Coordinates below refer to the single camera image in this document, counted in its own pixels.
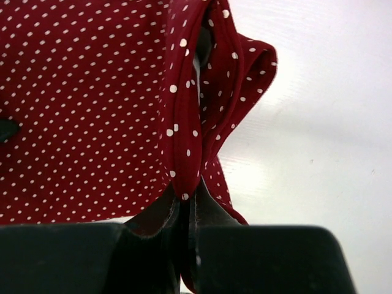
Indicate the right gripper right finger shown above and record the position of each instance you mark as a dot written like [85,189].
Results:
[224,256]

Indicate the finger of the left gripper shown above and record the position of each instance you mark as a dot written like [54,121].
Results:
[8,129]

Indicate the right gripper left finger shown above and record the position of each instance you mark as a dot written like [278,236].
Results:
[100,257]

